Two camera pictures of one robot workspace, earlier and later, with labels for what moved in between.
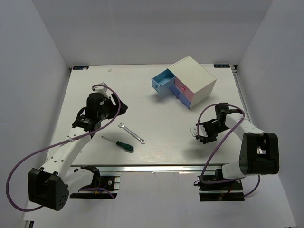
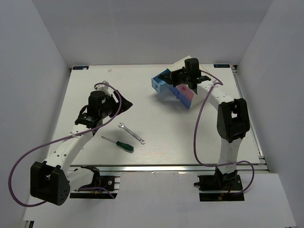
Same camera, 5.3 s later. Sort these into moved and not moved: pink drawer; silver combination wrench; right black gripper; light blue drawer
Moved: right black gripper
Not moved: silver combination wrench; light blue drawer; pink drawer
